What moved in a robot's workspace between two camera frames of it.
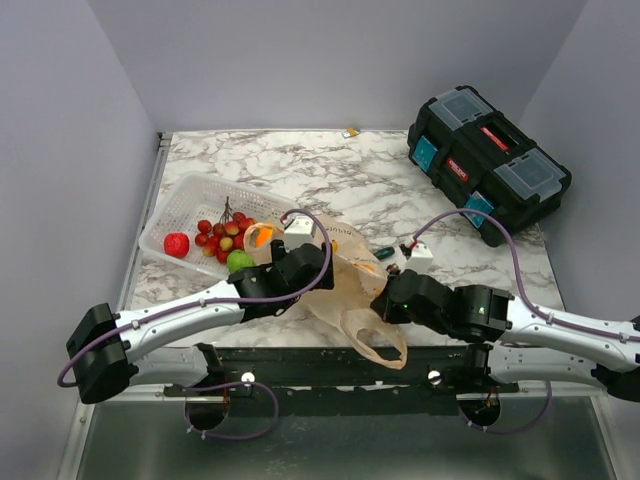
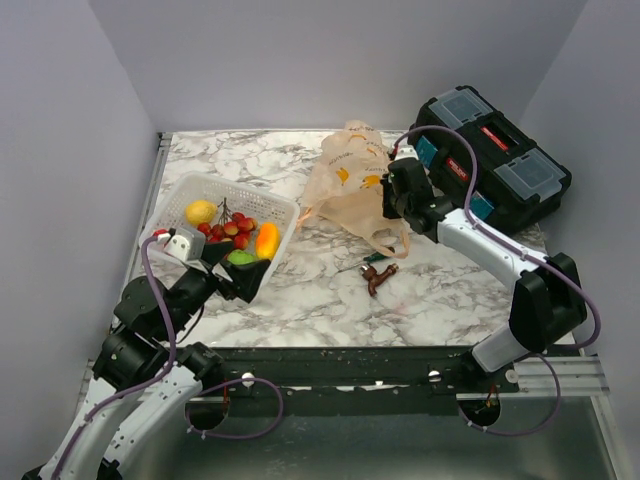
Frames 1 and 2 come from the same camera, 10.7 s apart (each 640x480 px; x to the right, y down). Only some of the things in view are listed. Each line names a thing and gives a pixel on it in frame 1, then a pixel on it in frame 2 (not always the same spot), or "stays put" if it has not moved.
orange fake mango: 263,236 stays put
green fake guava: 238,260 stays put
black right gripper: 385,307 -> 388,210
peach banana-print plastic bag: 349,299 -> 343,188
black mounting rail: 345,381 stays put
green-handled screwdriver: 384,253 -> 374,257
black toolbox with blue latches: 478,159 stays put
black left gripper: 280,253 -> 246,278
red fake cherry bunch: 220,238 stays put
